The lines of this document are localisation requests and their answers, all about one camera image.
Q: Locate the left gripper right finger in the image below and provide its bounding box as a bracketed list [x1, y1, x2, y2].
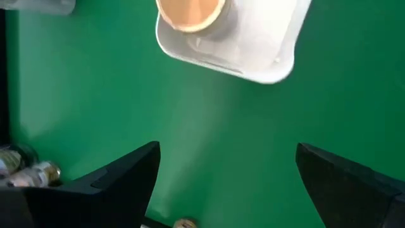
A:
[295, 142, 403, 228]

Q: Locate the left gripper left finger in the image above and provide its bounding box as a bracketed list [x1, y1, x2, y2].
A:
[23, 141, 161, 228]

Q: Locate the cardboard spice canister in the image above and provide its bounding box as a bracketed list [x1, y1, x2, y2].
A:
[154, 0, 246, 61]

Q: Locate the wide white plastic bin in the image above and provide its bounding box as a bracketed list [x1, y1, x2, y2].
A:
[154, 0, 313, 86]

